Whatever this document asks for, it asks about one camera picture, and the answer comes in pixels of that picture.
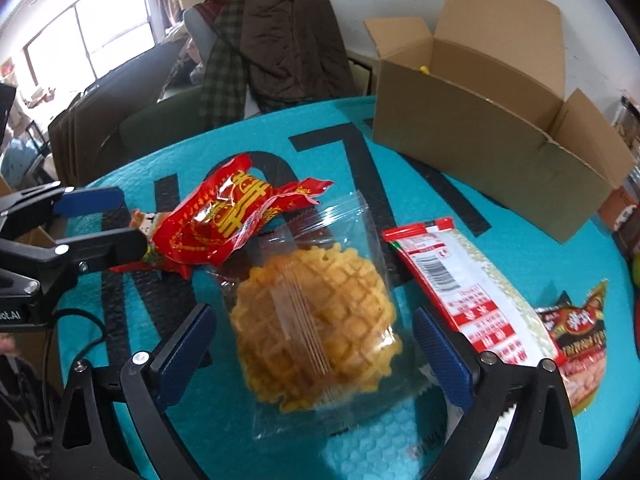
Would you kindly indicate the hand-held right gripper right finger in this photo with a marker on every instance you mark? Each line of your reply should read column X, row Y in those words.
column 442, row 355

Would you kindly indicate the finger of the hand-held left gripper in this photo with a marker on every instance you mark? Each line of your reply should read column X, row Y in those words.
column 100, row 249
column 90, row 201

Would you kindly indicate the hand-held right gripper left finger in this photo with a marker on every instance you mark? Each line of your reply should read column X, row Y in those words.
column 187, row 350

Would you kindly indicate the small red yellow cartoon packet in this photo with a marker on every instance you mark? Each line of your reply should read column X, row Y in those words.
column 144, row 222

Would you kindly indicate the red white barcode packet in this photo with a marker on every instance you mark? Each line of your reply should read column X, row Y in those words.
column 450, row 285

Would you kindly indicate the waffle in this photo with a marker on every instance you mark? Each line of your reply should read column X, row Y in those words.
column 310, row 320

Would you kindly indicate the red snack packet yellow print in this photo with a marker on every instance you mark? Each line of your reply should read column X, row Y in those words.
column 225, row 220

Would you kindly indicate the brown peanut packet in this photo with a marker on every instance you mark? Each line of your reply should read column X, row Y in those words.
column 585, row 355

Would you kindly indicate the cardboard box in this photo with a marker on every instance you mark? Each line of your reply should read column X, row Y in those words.
column 475, row 150

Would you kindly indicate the dark green chair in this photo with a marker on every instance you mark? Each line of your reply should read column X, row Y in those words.
column 165, row 125

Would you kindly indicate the window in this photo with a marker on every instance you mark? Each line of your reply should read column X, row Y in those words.
column 90, row 45

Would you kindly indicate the pile of clothes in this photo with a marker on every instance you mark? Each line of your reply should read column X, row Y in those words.
column 177, row 70

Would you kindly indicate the teal bubble mat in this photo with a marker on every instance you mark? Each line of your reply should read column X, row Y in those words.
column 250, row 140

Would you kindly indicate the green plaid scarf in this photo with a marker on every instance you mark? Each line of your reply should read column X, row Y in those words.
column 225, row 75

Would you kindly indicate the red striped garment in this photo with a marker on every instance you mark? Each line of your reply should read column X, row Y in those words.
column 215, row 2

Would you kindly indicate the brown quilted jacket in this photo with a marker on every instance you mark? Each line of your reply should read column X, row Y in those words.
column 295, row 35

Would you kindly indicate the white framed panel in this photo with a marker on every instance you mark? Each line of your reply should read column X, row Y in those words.
column 362, row 77

